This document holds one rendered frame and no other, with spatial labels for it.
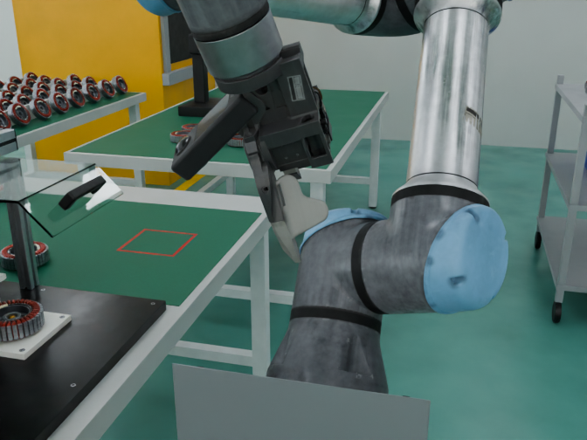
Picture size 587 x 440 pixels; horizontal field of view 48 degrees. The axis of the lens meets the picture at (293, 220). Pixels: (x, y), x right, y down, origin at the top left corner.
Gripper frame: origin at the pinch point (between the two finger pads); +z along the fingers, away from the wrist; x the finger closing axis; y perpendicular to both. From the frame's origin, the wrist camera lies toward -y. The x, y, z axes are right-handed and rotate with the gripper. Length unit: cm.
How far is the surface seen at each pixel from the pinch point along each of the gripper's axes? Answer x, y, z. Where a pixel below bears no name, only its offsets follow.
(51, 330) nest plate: 23, -58, 30
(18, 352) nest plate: 16, -60, 27
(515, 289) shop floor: 163, 44, 204
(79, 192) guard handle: 32, -42, 8
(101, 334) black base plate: 23, -50, 34
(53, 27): 374, -205, 80
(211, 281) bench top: 49, -38, 51
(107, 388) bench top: 9, -45, 33
